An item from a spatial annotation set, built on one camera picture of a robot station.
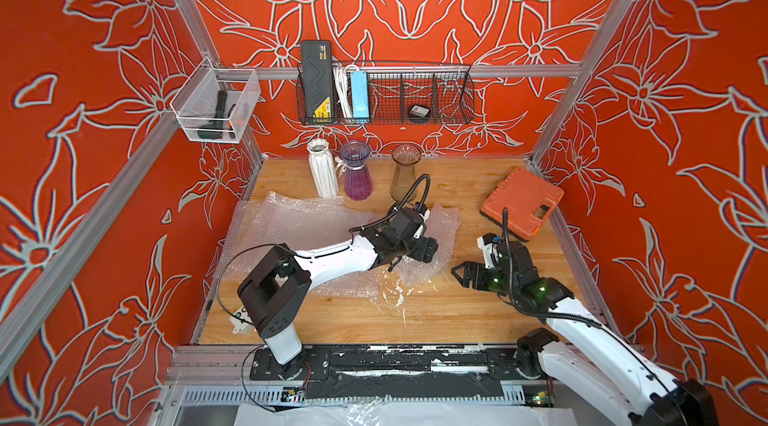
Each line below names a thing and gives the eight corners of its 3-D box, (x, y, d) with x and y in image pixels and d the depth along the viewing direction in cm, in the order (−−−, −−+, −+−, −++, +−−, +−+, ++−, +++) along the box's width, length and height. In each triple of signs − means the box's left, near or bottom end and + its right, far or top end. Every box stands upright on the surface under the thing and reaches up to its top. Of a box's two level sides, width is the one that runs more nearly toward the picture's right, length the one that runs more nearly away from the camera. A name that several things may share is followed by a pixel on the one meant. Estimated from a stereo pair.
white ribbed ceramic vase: (316, 197, 108) (305, 156, 91) (320, 179, 113) (309, 138, 97) (337, 197, 108) (329, 156, 91) (339, 179, 113) (332, 138, 97)
